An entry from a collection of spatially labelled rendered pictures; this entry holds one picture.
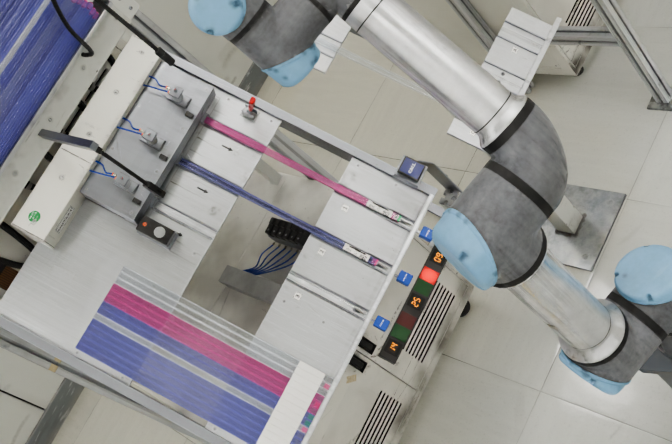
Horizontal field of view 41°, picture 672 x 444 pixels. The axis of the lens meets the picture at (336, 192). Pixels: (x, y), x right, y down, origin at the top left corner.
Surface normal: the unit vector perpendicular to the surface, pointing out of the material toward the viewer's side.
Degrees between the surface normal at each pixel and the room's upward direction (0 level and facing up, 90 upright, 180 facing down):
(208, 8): 72
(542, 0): 90
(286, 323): 44
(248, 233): 0
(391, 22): 54
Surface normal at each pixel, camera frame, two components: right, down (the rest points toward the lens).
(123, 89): 0.03, -0.25
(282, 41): 0.22, 0.14
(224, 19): -0.04, 0.50
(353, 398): 0.65, 0.15
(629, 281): -0.50, -0.60
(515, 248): 0.47, 0.40
